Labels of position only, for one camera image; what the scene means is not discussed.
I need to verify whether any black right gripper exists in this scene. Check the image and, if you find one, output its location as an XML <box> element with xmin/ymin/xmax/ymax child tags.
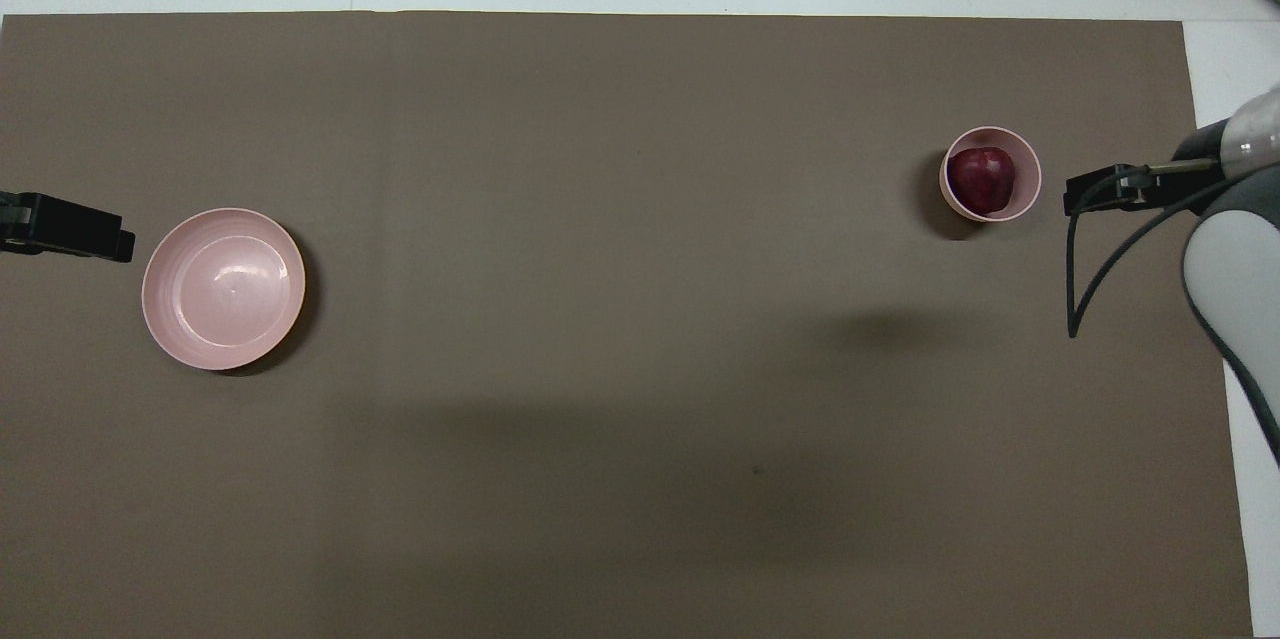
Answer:
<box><xmin>1063</xmin><ymin>117</ymin><xmax>1239</xmax><ymax>218</ymax></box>

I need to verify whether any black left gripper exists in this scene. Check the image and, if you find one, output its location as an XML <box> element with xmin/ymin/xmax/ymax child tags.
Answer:
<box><xmin>0</xmin><ymin>190</ymin><xmax>137</xmax><ymax>264</ymax></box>

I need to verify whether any dark red apple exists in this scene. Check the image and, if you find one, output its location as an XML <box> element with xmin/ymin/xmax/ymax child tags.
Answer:
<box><xmin>947</xmin><ymin>146</ymin><xmax>1018</xmax><ymax>216</ymax></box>

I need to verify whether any small pink bowl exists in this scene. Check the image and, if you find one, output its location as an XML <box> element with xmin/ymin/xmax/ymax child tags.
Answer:
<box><xmin>939</xmin><ymin>126</ymin><xmax>1043</xmax><ymax>223</ymax></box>

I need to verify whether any pink round plate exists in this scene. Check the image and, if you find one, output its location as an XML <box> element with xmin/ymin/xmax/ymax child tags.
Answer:
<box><xmin>141</xmin><ymin>208</ymin><xmax>307</xmax><ymax>372</ymax></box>

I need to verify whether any brown paper table mat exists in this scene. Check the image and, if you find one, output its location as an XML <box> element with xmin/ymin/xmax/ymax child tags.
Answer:
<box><xmin>0</xmin><ymin>11</ymin><xmax>1256</xmax><ymax>639</ymax></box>

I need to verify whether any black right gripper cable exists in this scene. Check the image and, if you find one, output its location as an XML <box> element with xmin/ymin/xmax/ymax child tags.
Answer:
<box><xmin>1065</xmin><ymin>157</ymin><xmax>1280</xmax><ymax>340</ymax></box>

